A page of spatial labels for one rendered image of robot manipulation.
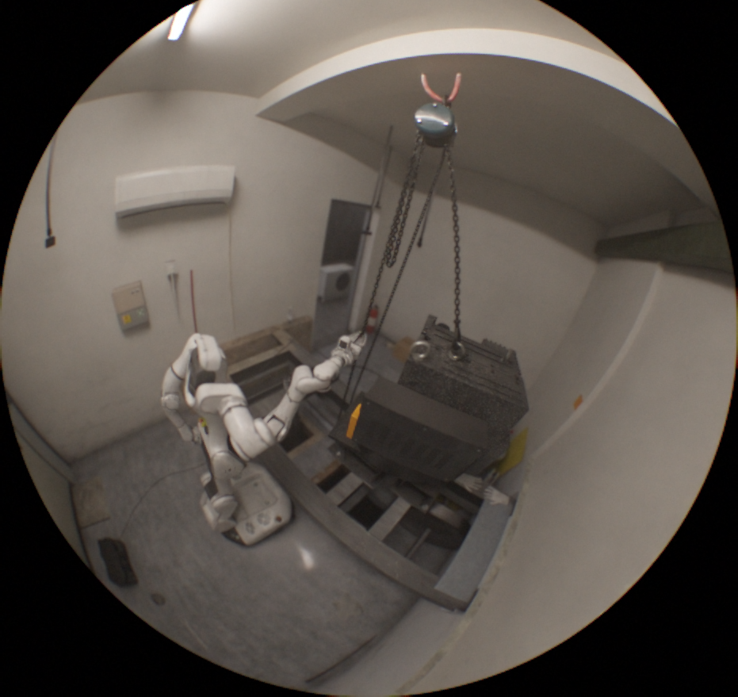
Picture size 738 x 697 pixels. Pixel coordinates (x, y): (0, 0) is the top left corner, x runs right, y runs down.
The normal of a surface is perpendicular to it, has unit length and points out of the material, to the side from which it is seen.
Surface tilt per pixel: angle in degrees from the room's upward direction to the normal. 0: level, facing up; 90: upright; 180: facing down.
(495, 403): 90
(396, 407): 0
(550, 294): 90
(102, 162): 90
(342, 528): 0
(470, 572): 0
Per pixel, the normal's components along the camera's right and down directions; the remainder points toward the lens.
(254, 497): 0.21, -0.85
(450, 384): -0.41, 0.40
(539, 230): -0.62, 0.29
